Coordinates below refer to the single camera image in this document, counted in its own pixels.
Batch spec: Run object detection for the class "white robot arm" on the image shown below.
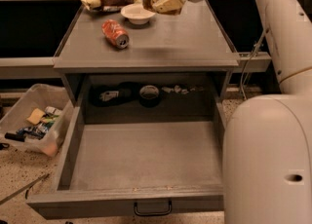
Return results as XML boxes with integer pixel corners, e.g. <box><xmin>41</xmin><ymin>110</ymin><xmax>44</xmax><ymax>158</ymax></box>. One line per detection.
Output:
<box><xmin>190</xmin><ymin>0</ymin><xmax>312</xmax><ymax>224</ymax></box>

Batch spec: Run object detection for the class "grey counter cabinet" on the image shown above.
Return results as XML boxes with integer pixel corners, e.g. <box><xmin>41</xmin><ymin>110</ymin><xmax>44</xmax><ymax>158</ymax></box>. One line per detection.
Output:
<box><xmin>55</xmin><ymin>1</ymin><xmax>239</xmax><ymax>99</ymax></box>

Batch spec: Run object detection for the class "red soda can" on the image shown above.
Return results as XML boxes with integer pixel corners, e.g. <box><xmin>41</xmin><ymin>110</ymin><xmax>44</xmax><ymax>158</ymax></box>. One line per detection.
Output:
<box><xmin>101</xmin><ymin>19</ymin><xmax>130</xmax><ymax>49</ymax></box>

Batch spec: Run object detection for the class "grey open drawer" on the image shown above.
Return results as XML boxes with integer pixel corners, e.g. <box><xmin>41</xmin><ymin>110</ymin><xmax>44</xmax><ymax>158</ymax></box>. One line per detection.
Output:
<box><xmin>26</xmin><ymin>75</ymin><xmax>228</xmax><ymax>220</ymax></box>

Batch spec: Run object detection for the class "white paper bowl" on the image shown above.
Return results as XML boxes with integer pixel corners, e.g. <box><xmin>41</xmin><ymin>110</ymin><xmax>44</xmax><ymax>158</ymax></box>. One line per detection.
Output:
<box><xmin>121</xmin><ymin>4</ymin><xmax>155</xmax><ymax>25</ymax></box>

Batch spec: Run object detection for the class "yellow sponge in bin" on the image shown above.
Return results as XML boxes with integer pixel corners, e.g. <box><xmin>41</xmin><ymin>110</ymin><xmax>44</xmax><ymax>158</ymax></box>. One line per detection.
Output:
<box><xmin>27</xmin><ymin>108</ymin><xmax>45</xmax><ymax>125</ymax></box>

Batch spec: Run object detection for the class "clear plastic bin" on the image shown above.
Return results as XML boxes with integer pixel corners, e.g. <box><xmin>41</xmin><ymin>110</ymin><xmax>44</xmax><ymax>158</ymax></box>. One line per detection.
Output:
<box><xmin>0</xmin><ymin>84</ymin><xmax>73</xmax><ymax>157</ymax></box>

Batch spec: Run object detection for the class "black marker in bin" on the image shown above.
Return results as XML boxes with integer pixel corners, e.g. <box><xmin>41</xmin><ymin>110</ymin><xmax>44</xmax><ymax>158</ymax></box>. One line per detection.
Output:
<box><xmin>5</xmin><ymin>132</ymin><xmax>25</xmax><ymax>142</ymax></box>

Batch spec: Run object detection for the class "white cable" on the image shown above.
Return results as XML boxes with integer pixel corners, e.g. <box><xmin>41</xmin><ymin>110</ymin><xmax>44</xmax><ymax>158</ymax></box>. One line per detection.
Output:
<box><xmin>238</xmin><ymin>32</ymin><xmax>266</xmax><ymax>100</ymax></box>

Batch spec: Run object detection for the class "black drawer handle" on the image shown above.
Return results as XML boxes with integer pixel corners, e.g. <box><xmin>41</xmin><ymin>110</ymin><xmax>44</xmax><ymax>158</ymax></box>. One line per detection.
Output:
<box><xmin>134</xmin><ymin>201</ymin><xmax>173</xmax><ymax>217</ymax></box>

